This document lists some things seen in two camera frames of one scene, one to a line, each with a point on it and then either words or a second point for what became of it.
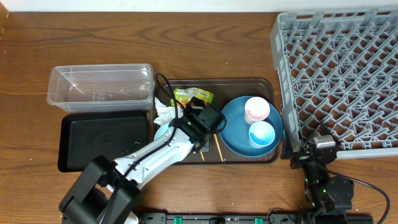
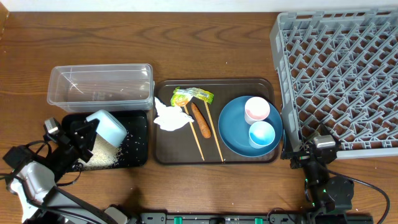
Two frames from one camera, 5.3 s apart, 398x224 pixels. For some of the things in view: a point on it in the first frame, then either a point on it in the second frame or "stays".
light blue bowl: x=161 y=130 → x=110 y=129
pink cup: x=257 y=109 stays
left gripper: x=209 y=132 → x=84 y=147
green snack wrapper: x=183 y=95 stays
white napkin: x=165 y=114 stays
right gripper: x=300 y=157 stays
